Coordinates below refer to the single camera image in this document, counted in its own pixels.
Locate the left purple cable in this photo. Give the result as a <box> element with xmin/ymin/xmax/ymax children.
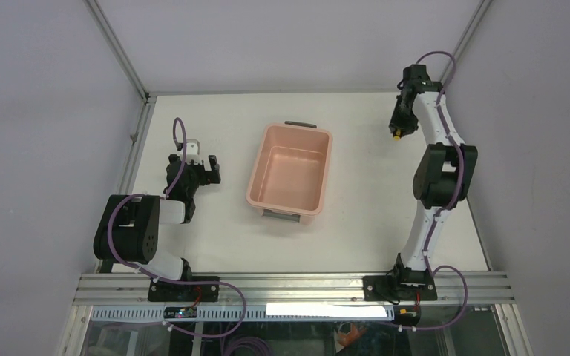
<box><xmin>106</xmin><ymin>117</ymin><xmax>248</xmax><ymax>340</ymax></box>

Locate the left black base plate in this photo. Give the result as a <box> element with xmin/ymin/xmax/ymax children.
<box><xmin>147</xmin><ymin>275</ymin><xmax>220</xmax><ymax>303</ymax></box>

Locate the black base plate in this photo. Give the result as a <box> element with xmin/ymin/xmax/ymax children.
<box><xmin>362</xmin><ymin>274</ymin><xmax>438</xmax><ymax>304</ymax></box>
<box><xmin>147</xmin><ymin>275</ymin><xmax>220</xmax><ymax>303</ymax></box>

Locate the aluminium front rail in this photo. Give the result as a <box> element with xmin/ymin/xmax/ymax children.
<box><xmin>73</xmin><ymin>271</ymin><xmax>516</xmax><ymax>306</ymax></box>

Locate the pink plastic bin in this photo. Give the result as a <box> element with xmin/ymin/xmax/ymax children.
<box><xmin>246</xmin><ymin>121</ymin><xmax>333</xmax><ymax>224</ymax></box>

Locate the aluminium frame post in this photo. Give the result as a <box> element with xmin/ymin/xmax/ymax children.
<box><xmin>438</xmin><ymin>0</ymin><xmax>494</xmax><ymax>85</ymax></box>
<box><xmin>84</xmin><ymin>0</ymin><xmax>149</xmax><ymax>102</ymax></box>

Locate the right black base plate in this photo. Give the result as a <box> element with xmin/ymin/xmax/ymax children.
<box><xmin>362</xmin><ymin>274</ymin><xmax>438</xmax><ymax>304</ymax></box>

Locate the purple cable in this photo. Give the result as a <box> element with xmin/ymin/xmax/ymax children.
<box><xmin>106</xmin><ymin>117</ymin><xmax>248</xmax><ymax>340</ymax></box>
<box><xmin>388</xmin><ymin>50</ymin><xmax>468</xmax><ymax>332</ymax></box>

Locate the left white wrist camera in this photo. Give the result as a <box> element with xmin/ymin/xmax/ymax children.
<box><xmin>183</xmin><ymin>139</ymin><xmax>203</xmax><ymax>165</ymax></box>

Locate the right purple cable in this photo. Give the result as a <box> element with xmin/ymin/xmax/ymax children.
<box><xmin>388</xmin><ymin>50</ymin><xmax>468</xmax><ymax>332</ymax></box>

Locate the white slotted cable duct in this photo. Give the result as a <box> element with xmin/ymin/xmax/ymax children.
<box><xmin>91</xmin><ymin>303</ymin><xmax>394</xmax><ymax>323</ymax></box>

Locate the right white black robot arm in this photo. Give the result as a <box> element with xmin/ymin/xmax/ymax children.
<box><xmin>389</xmin><ymin>64</ymin><xmax>478</xmax><ymax>300</ymax></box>

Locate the aluminium left frame post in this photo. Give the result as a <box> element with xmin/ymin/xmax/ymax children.
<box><xmin>84</xmin><ymin>0</ymin><xmax>149</xmax><ymax>102</ymax></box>

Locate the aluminium right frame post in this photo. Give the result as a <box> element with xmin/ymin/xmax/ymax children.
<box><xmin>438</xmin><ymin>0</ymin><xmax>494</xmax><ymax>85</ymax></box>

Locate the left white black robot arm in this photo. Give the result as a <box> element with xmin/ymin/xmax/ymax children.
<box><xmin>93</xmin><ymin>154</ymin><xmax>221</xmax><ymax>301</ymax></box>

